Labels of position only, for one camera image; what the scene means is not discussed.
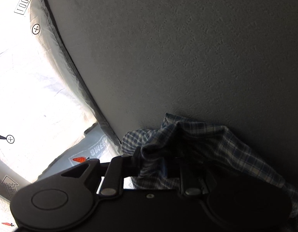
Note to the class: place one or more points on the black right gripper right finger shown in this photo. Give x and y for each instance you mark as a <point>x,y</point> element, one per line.
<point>191,182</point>

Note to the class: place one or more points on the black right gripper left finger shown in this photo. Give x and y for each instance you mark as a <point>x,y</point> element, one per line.
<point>114,174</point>

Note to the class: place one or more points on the blue plaid shirt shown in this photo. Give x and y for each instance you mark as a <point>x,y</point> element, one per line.
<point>213,142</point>

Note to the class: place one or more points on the white printed backdrop cloth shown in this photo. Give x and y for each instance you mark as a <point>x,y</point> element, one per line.
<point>47,121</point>

